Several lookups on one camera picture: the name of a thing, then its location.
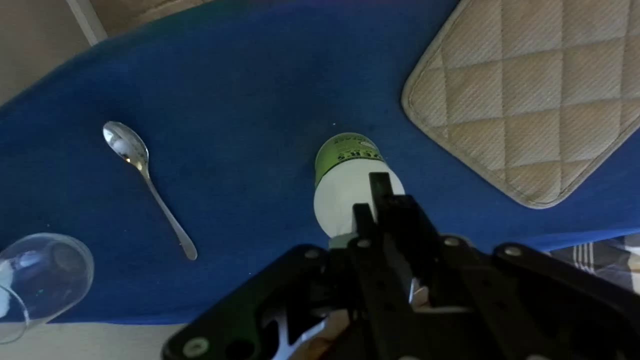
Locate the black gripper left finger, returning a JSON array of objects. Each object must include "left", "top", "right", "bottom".
[{"left": 160, "top": 201, "right": 406, "bottom": 360}]

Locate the blue covered ironing board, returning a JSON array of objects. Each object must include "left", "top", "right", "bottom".
[{"left": 0, "top": 0, "right": 640, "bottom": 328}]

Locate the white spray bottle green label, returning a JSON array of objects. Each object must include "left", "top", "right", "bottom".
[{"left": 311, "top": 129, "right": 408, "bottom": 250}]

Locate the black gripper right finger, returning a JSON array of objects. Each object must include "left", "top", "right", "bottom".
[{"left": 367, "top": 169, "right": 640, "bottom": 360}]

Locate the blue white plaid blanket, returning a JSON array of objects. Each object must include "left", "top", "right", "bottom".
[{"left": 545, "top": 231, "right": 640, "bottom": 295}]

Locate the silver metal spoon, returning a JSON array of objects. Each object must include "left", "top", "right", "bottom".
[{"left": 99, "top": 117, "right": 200, "bottom": 264}]

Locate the beige quilted pot holder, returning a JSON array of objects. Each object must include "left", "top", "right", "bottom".
[{"left": 400, "top": 0, "right": 640, "bottom": 212}]

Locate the clear stemless wine glass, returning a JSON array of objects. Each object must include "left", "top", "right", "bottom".
[{"left": 0, "top": 229, "right": 95, "bottom": 345}]

